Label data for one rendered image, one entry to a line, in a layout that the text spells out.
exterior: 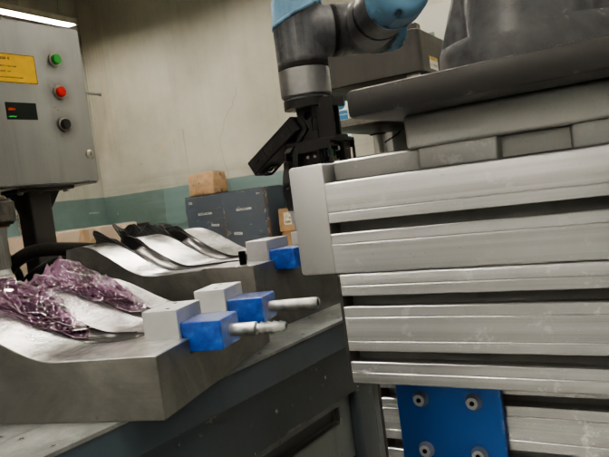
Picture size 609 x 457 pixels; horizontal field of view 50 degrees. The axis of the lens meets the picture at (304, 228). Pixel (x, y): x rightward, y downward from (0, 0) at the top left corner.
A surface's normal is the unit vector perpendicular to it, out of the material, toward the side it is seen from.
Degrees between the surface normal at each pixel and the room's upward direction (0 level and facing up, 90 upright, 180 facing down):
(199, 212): 90
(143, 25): 90
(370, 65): 90
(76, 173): 90
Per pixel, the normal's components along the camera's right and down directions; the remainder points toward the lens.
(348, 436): 0.82, -0.08
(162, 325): -0.29, 0.09
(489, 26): -0.74, -0.17
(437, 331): -0.53, 0.11
